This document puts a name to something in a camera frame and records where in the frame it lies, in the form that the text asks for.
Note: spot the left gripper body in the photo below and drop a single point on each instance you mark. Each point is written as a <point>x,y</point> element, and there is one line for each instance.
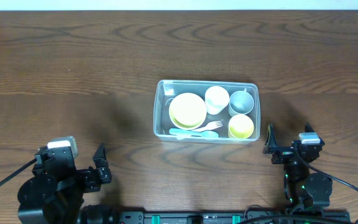
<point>91,180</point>

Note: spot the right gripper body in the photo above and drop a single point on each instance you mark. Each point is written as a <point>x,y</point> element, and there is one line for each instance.
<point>283,155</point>

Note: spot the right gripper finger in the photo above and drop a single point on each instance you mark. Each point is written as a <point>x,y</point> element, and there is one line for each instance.
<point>270,143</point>
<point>308,128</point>

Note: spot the yellow cup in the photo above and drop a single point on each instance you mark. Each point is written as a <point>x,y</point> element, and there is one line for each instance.
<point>240,126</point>

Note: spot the grey cup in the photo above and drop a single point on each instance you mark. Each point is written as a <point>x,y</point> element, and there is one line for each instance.
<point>240,102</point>

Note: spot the pale pink plastic fork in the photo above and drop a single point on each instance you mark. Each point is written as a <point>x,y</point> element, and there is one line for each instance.
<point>210,126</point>

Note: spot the white cup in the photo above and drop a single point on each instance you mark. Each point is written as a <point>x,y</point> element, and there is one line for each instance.
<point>216,99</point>

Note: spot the pale green plastic spoon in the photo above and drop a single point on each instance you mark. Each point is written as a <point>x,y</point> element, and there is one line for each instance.
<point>188,133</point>

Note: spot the yellow bowl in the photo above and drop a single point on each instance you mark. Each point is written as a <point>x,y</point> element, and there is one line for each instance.
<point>187,111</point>

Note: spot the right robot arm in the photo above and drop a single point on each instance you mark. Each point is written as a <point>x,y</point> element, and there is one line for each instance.
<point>305,190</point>

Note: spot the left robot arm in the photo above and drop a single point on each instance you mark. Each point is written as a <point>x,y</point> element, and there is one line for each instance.
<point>55,193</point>

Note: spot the clear plastic container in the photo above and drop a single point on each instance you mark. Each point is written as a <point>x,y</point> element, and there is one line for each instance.
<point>168,89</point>

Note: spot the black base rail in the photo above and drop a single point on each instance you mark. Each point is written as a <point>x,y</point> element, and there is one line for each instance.
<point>254,214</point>

